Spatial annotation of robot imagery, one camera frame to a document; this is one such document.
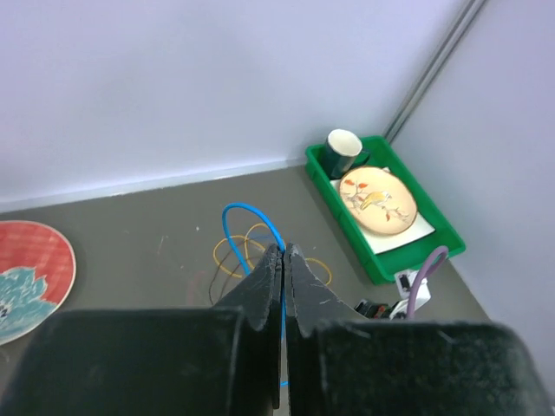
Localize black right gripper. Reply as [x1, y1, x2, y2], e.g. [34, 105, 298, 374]
[354, 299, 395, 319]

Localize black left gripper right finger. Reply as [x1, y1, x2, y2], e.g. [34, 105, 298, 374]
[284, 244, 552, 415]

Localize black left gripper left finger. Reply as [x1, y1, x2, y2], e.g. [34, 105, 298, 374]
[1, 245, 284, 415]

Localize blue cable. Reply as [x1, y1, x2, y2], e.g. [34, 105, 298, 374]
[221, 202, 291, 389]

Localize green plastic bin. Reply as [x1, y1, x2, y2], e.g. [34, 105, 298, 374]
[305, 136, 466, 285]

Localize beige bird plate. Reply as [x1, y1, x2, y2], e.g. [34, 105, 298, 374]
[338, 166, 418, 236]

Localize dark green mug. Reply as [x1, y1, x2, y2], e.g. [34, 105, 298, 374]
[321, 129, 370, 180]

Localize red floral plate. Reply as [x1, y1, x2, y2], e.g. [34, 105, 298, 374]
[1, 220, 76, 345]

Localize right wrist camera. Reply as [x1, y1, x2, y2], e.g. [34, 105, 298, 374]
[391, 270, 431, 319]

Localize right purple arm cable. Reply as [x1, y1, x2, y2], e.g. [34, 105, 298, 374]
[407, 244, 448, 314]

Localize brown cable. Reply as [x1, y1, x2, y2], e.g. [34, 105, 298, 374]
[206, 236, 265, 307]

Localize yellow cable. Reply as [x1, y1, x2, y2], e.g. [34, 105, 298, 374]
[212, 223, 333, 285]

